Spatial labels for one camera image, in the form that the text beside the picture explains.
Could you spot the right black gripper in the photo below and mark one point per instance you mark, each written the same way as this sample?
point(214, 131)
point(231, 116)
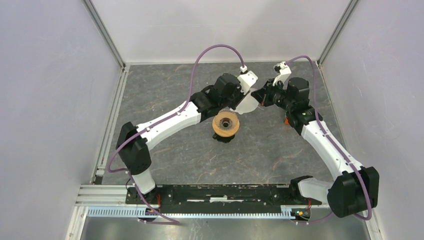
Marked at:
point(268, 89)

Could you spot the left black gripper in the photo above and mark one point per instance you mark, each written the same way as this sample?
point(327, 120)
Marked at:
point(240, 96)

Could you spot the white paper coffee filter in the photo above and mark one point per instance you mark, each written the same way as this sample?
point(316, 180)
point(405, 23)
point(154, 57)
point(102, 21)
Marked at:
point(247, 105)

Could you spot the clear glass dripper cone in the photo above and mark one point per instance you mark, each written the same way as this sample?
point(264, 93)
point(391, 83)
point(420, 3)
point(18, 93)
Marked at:
point(226, 120)

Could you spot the round wooden dripper holder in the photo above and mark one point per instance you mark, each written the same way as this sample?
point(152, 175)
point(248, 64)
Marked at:
point(223, 132)

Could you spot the black coffee server base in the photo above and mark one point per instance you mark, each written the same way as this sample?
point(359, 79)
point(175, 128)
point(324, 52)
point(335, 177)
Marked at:
point(223, 139)

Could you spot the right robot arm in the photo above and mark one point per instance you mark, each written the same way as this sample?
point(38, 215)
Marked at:
point(354, 188)

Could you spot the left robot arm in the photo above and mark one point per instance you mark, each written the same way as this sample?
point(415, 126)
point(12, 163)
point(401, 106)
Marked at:
point(135, 141)

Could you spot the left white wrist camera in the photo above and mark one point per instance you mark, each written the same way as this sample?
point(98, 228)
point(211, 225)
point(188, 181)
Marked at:
point(247, 80)

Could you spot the white toothed cable rail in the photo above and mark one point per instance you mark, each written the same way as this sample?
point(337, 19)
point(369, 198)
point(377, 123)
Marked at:
point(284, 213)

